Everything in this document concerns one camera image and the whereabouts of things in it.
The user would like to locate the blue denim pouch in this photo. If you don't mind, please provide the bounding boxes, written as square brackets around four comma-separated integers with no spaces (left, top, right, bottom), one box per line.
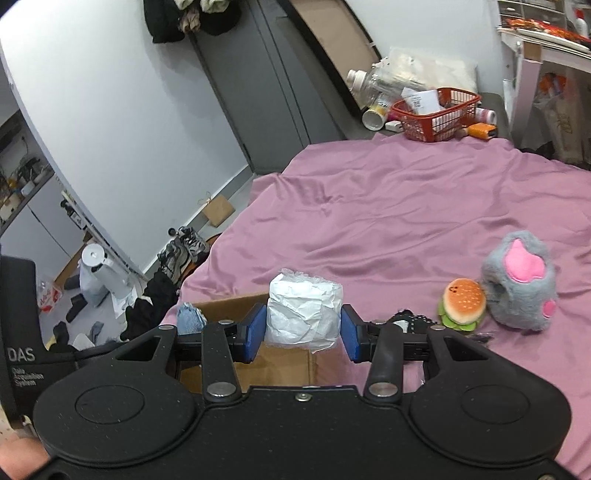
[176,302,207,336]

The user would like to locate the white soft wad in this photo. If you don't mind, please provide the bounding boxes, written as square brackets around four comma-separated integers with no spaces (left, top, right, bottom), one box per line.
[264,269,344,353]

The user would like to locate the burger plush toy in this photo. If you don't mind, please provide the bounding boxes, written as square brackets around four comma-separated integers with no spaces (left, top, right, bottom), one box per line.
[438,278,487,334]

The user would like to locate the grey pink paw plush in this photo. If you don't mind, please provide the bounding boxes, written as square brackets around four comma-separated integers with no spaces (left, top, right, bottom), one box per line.
[480,230,558,332]

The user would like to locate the person hand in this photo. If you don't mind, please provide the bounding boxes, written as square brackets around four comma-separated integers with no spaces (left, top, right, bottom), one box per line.
[1,437,49,479]

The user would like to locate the cardboard box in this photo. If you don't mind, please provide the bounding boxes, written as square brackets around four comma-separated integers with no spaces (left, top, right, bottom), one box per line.
[194,292,317,393]

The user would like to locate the black clothes pile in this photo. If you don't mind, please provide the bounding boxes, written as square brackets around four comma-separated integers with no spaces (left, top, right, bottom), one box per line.
[120,271,179,341]

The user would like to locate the grey sneakers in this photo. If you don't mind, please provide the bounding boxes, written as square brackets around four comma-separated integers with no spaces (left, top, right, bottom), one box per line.
[157,226,211,284]

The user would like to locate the white humidifier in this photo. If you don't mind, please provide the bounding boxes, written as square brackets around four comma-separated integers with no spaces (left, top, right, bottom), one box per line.
[81,243,131,300]

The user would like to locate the pink bed sheet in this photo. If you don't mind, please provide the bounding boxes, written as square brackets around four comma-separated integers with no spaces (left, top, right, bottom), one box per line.
[179,136,590,479]

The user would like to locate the brown paper bag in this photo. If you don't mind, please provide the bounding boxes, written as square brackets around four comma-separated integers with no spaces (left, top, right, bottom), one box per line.
[202,195,235,227]

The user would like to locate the white cup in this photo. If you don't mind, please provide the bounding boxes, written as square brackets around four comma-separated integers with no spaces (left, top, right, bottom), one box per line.
[362,105,391,132]

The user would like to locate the orange bottle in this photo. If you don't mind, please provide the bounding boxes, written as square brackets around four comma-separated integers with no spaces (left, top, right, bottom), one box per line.
[467,122,498,141]

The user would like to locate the red plastic basket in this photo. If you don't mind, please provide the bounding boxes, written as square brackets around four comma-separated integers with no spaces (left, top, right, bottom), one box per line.
[391,87,481,143]

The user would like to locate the grey door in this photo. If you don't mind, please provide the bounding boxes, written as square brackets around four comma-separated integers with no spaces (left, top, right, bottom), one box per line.
[192,1,346,174]

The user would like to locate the clear plastic bags pile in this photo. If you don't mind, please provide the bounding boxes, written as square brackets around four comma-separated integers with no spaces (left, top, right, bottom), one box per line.
[373,47,478,102]

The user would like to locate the framed board leaning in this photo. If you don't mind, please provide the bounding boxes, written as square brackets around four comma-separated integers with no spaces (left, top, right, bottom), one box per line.
[279,0,382,117]

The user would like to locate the hanging clothes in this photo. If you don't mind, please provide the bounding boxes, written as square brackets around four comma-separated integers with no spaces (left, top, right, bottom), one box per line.
[143,0,242,44]

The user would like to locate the white desk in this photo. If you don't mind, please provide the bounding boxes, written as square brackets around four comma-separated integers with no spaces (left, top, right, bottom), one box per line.
[497,27,590,147]

